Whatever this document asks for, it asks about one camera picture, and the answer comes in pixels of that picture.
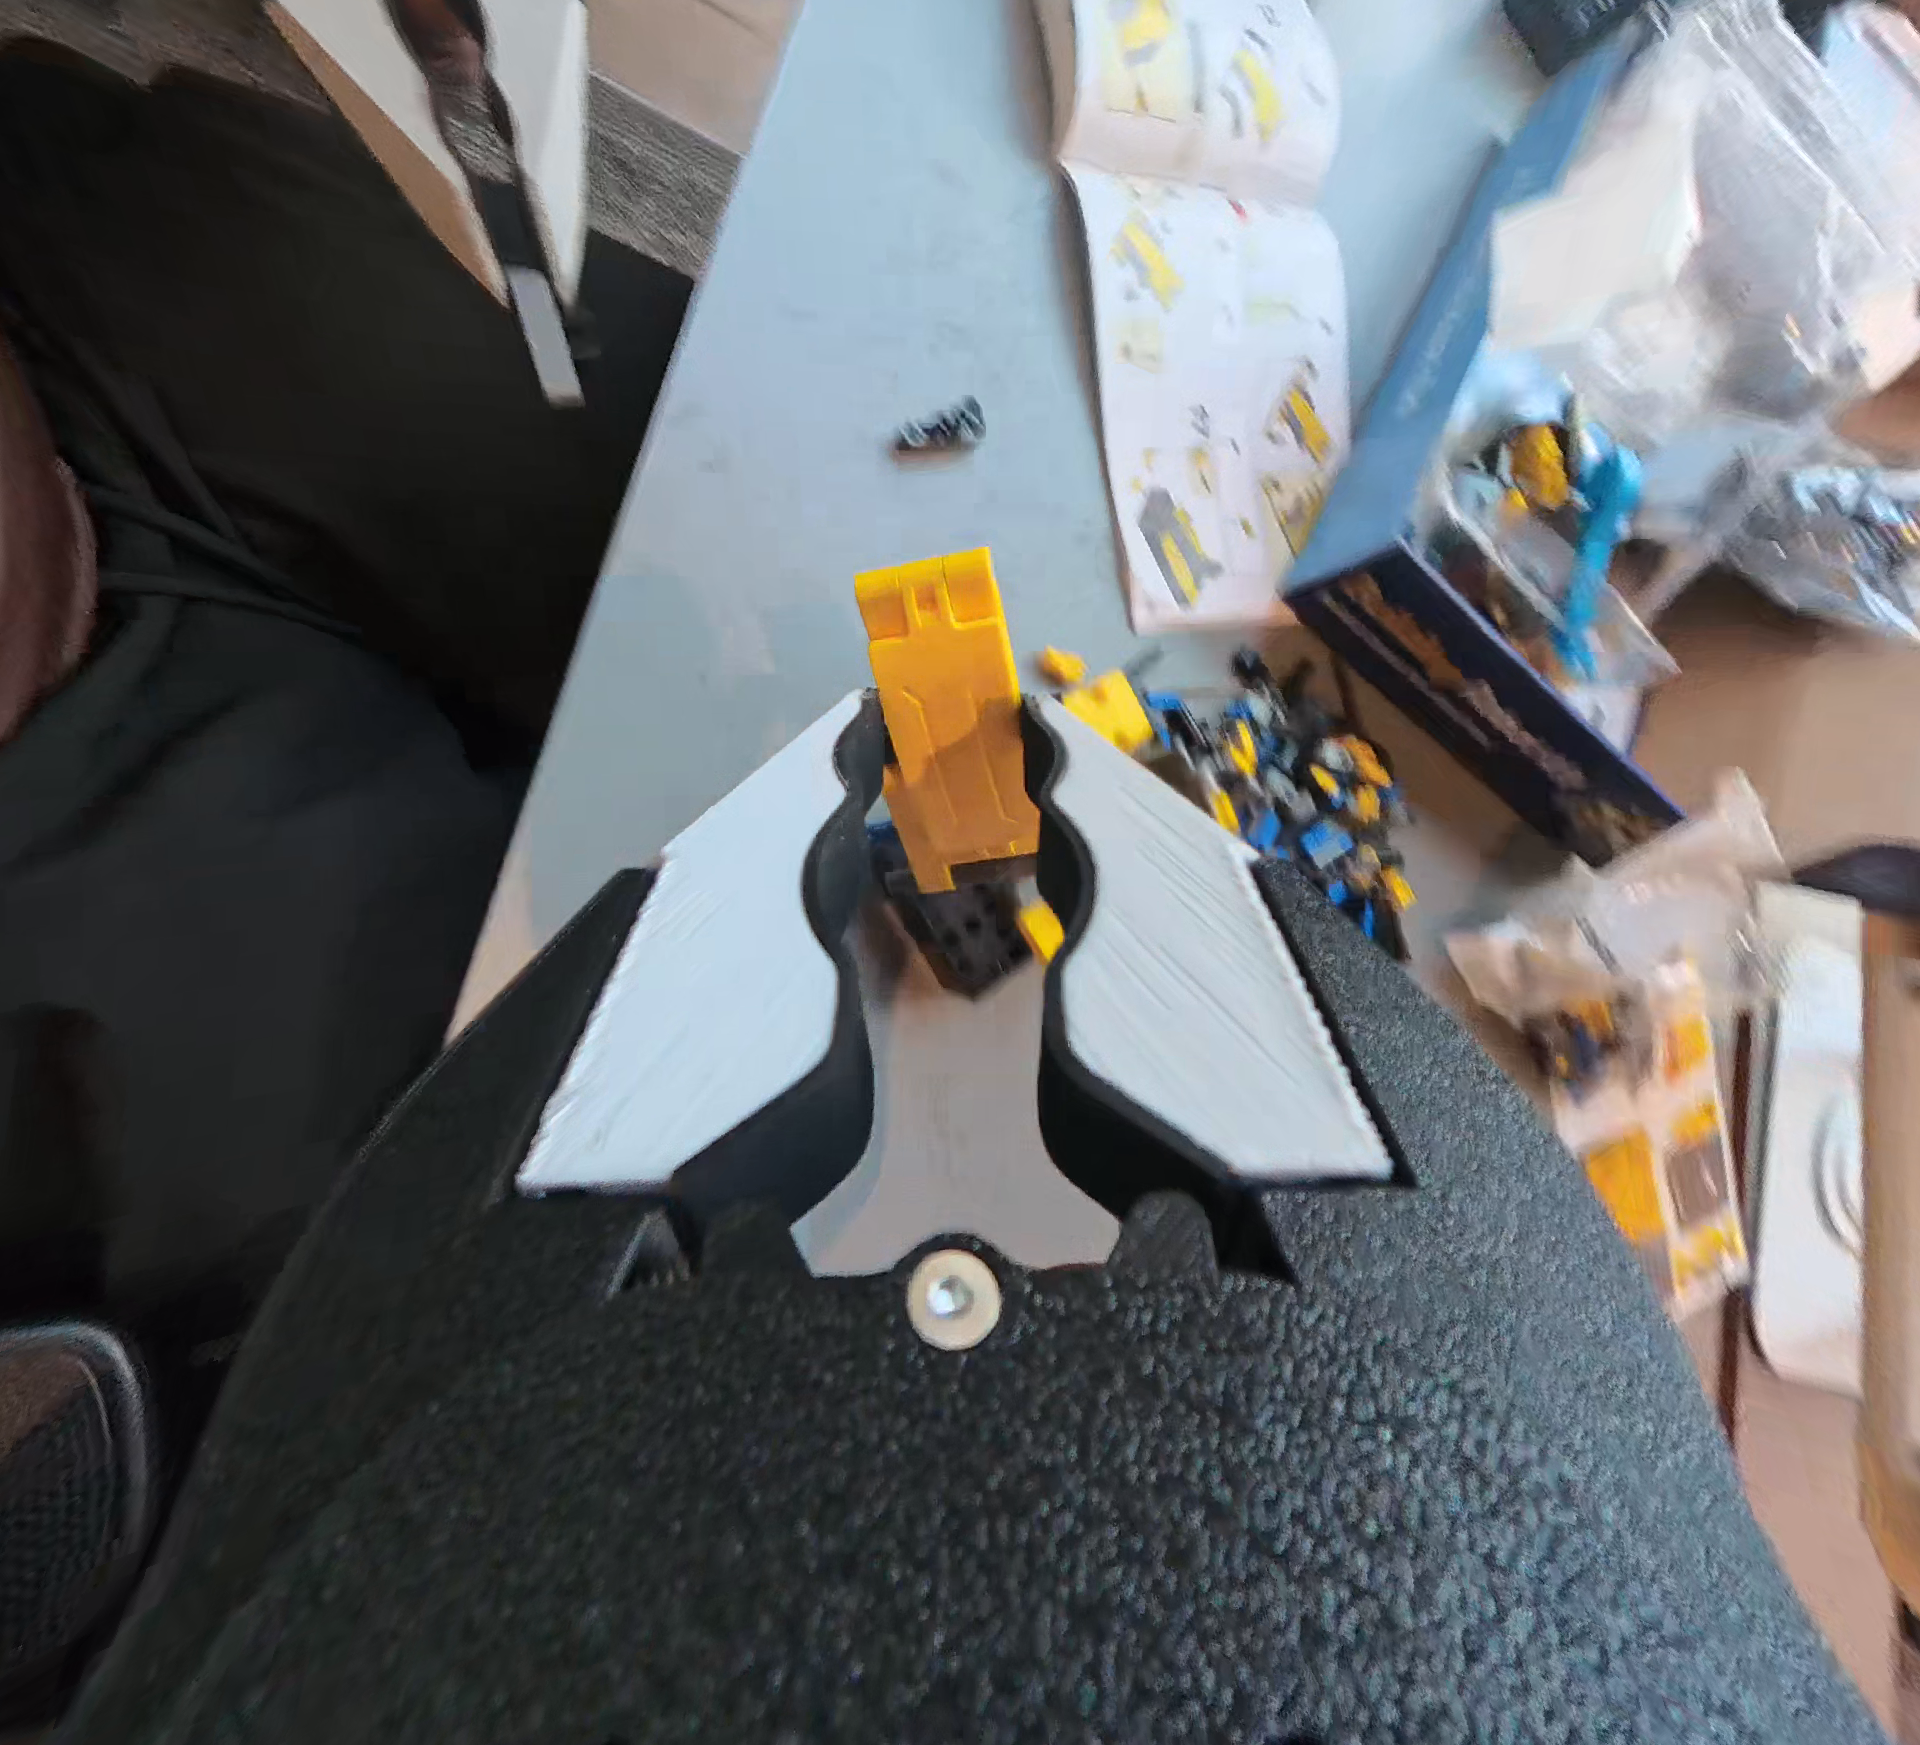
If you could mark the pile of small bricks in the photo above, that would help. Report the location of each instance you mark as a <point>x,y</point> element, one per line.
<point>1291,786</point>

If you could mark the crumpled clear plastic bag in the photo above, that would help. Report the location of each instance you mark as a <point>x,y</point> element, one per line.
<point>1831,545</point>

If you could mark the sticker sheet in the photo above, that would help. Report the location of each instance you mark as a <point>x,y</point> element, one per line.
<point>1635,1086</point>

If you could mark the blue cardboard box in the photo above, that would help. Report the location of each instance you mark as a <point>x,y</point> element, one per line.
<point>1441,457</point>

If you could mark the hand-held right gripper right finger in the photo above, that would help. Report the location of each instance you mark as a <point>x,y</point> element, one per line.
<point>1231,1025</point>

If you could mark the blue plastic tool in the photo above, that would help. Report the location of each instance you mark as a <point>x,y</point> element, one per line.
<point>1607,532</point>

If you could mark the building instruction booklet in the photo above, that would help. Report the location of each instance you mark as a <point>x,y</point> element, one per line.
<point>1202,337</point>

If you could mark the person's black trousers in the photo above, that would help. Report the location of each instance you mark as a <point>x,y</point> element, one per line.
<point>273,726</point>

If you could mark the grey desk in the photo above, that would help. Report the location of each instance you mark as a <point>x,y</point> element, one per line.
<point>842,215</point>

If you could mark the dark grey angled beam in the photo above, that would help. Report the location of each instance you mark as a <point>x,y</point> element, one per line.
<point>938,427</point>

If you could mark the yellow brick panel piece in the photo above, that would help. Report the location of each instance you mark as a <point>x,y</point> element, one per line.
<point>945,696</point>

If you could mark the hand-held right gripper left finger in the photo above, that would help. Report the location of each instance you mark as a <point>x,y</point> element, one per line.
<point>676,1025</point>

